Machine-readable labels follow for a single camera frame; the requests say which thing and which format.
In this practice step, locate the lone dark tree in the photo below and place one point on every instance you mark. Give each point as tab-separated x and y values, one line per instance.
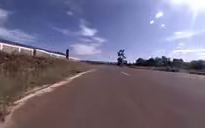
121	56

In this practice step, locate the person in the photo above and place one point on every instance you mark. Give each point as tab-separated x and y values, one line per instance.
67	53

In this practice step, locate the reddish asphalt road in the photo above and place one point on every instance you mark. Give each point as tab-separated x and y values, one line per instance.
123	100

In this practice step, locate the white road edge line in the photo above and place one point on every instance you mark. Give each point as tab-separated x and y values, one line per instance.
46	89

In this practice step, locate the row of trees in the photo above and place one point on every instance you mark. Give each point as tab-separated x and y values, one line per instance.
163	61

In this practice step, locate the grass verge with bushes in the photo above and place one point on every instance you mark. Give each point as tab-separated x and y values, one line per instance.
176	69

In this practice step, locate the dry grass verge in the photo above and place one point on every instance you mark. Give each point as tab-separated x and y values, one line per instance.
23	73

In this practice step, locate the pale wall with pillars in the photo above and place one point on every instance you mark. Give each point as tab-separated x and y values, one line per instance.
10	49

